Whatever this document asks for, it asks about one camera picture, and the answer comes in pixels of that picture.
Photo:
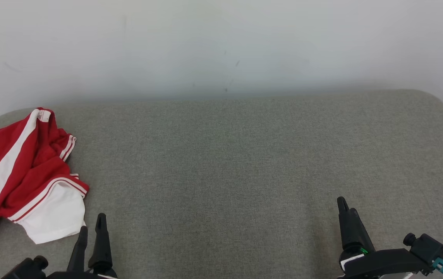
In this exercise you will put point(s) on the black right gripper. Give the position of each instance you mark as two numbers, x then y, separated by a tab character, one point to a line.
384	263

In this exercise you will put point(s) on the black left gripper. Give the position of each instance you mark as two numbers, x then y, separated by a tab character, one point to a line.
78	276

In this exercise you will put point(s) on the red shorts white stripe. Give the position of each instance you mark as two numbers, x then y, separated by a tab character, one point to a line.
4	166

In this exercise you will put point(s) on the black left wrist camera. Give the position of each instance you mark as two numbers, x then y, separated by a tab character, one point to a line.
28	269

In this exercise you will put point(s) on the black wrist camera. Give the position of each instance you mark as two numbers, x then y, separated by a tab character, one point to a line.
426	246
28	269

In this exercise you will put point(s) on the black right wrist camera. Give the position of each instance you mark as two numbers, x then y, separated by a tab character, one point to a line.
426	246

